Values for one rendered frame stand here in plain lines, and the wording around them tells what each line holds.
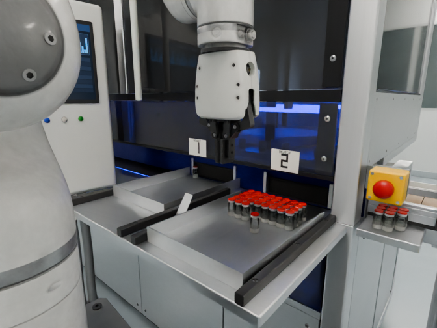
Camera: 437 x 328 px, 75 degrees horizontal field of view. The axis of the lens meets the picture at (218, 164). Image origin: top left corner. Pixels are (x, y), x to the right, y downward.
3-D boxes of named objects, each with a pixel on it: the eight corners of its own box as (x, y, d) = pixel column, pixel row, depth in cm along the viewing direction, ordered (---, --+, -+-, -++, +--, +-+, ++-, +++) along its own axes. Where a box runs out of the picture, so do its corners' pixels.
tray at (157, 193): (189, 174, 118) (189, 166, 117) (240, 187, 101) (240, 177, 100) (113, 195, 93) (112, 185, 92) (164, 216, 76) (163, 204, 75)
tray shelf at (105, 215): (181, 177, 121) (181, 173, 121) (356, 222, 77) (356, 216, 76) (62, 209, 86) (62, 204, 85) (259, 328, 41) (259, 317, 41)
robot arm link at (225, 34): (266, 29, 43) (265, 51, 44) (222, 37, 48) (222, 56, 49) (232, 17, 37) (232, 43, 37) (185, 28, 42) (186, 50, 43)
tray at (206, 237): (240, 200, 88) (240, 190, 87) (323, 224, 71) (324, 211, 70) (147, 241, 63) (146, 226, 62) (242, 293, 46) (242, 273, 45)
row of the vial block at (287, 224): (236, 210, 80) (236, 194, 79) (295, 228, 68) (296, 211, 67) (231, 212, 78) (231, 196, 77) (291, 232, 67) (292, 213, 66)
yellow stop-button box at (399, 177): (372, 192, 71) (376, 164, 70) (406, 198, 67) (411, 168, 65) (365, 200, 66) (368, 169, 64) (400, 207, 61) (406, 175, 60)
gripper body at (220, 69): (267, 43, 43) (264, 119, 45) (216, 51, 49) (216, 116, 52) (237, 35, 37) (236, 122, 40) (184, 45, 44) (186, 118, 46)
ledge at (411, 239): (369, 217, 80) (370, 211, 80) (426, 231, 72) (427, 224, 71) (355, 235, 70) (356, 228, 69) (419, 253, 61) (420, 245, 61)
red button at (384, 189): (374, 193, 65) (376, 176, 64) (394, 197, 63) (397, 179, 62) (370, 198, 63) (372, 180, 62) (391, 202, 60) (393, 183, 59)
